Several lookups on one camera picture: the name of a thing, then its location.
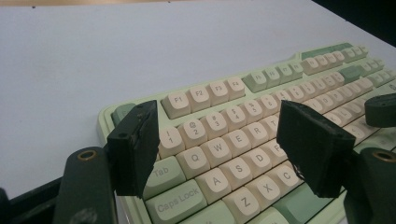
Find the green and cream keyboard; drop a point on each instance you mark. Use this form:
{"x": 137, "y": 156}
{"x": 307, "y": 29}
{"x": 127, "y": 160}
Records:
{"x": 218, "y": 149}

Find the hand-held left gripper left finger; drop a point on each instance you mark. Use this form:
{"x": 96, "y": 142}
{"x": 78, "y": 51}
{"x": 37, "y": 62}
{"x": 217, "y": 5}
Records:
{"x": 134, "y": 155}

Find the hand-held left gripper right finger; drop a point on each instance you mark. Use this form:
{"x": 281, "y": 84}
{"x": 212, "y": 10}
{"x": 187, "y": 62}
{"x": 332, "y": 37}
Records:
{"x": 314, "y": 146}

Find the white table cover sheet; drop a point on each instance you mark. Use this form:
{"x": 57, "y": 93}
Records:
{"x": 93, "y": 56}

